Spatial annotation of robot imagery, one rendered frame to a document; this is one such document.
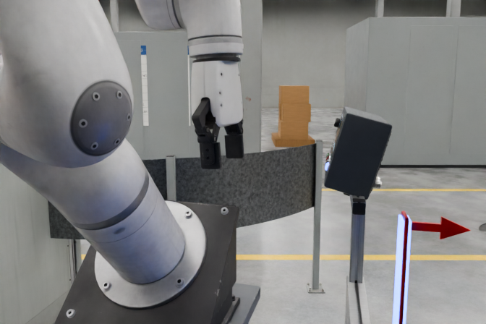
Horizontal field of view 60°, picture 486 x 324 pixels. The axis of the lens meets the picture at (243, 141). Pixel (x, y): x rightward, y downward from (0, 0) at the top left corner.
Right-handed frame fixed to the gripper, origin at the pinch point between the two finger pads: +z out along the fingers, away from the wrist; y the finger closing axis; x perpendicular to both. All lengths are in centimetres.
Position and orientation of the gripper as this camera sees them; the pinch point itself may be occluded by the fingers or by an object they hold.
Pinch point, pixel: (223, 157)
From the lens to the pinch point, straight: 67.3
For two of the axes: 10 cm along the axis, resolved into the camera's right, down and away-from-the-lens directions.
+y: -3.6, 1.3, -9.2
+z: 0.7, 9.9, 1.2
